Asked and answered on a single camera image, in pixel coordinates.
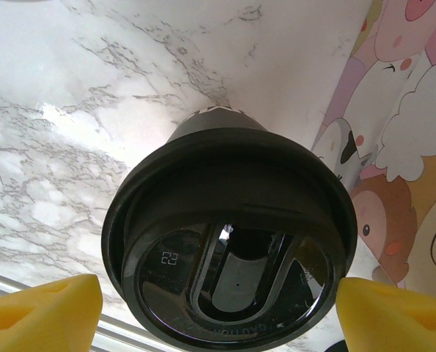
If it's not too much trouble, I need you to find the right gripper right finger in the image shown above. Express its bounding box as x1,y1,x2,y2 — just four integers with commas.
334,276,436,352

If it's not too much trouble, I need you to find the white paper gift bag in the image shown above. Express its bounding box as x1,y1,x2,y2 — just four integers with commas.
310,0,436,294

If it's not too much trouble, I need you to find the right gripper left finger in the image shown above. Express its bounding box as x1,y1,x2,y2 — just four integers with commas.
0,274,103,352

